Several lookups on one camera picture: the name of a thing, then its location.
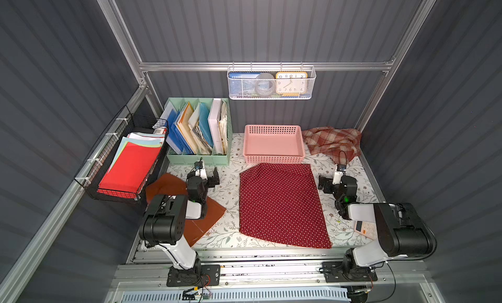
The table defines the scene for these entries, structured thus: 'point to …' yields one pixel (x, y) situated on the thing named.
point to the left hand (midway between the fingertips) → (204, 168)
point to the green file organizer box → (199, 130)
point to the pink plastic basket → (273, 144)
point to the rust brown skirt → (194, 229)
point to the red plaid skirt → (340, 144)
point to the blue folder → (173, 136)
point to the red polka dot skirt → (280, 203)
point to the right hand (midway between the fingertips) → (335, 176)
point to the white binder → (214, 129)
